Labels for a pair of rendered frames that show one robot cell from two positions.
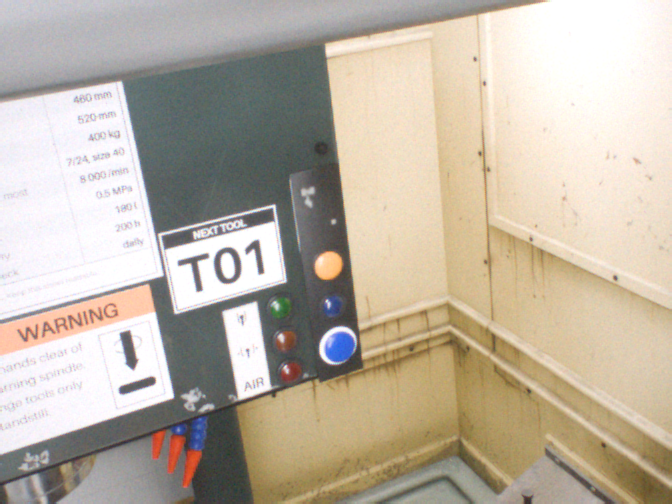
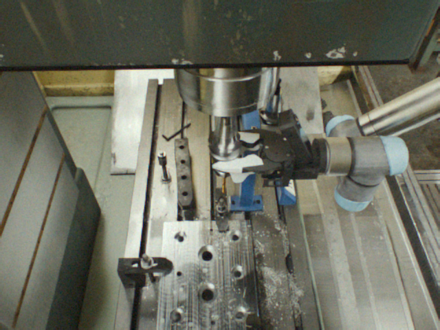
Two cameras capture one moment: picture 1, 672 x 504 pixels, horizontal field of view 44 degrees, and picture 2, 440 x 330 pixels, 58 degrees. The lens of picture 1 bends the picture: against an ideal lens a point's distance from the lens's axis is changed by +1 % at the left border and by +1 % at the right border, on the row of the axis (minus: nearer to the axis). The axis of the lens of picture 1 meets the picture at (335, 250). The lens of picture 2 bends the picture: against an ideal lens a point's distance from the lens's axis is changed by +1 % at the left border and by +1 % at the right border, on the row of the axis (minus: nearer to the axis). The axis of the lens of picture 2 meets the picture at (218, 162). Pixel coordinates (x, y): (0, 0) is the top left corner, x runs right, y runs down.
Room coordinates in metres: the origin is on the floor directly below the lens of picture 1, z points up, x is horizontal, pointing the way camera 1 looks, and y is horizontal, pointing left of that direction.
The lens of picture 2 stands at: (0.60, 0.81, 1.90)
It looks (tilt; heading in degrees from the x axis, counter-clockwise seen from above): 51 degrees down; 290
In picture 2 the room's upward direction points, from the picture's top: straight up
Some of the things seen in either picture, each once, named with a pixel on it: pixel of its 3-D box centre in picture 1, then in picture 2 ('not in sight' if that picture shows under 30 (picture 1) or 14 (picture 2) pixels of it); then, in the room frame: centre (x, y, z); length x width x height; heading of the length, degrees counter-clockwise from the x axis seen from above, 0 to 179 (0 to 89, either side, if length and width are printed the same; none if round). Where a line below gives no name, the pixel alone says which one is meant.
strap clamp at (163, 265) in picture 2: not in sight; (146, 269); (0.90, 0.50, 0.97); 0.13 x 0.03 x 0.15; 22
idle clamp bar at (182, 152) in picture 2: not in sight; (183, 175); (0.95, 0.17, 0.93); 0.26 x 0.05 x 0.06; 117
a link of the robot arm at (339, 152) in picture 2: not in sight; (332, 155); (0.56, 0.28, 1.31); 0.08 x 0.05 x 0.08; 112
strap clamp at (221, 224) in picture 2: not in sight; (221, 213); (0.79, 0.28, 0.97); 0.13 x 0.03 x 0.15; 112
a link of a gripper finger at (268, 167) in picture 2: not in sight; (262, 162); (0.68, 0.36, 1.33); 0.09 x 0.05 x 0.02; 35
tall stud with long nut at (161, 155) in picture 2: not in sight; (163, 166); (1.01, 0.18, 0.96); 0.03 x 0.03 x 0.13
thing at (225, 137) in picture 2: not in sight; (225, 127); (0.75, 0.36, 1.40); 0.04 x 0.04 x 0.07
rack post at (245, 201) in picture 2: not in sight; (248, 174); (0.74, 0.18, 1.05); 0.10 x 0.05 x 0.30; 22
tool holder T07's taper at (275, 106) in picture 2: not in sight; (274, 102); (0.71, 0.11, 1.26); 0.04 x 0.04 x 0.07
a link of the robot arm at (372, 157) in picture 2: not in sight; (372, 157); (0.49, 0.25, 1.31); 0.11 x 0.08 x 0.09; 22
